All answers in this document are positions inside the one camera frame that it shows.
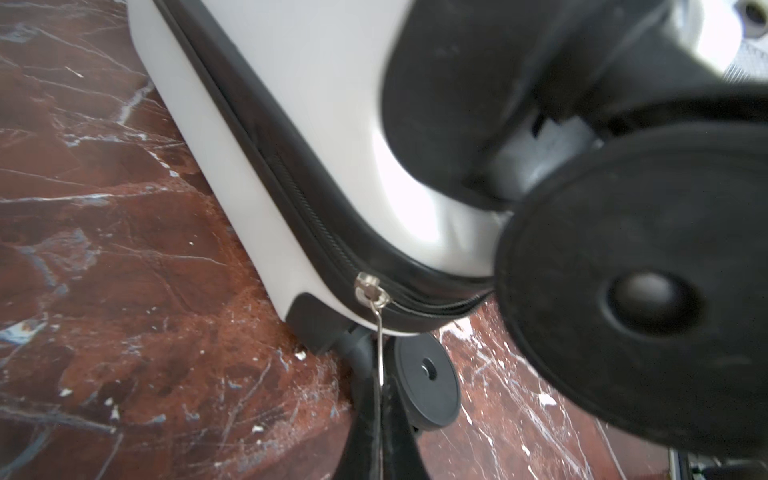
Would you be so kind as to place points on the white hard-shell suitcase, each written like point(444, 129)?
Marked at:
point(598, 167)

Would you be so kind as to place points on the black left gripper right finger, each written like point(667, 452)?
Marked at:
point(401, 458)

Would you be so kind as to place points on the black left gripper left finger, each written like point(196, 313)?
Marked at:
point(360, 458)

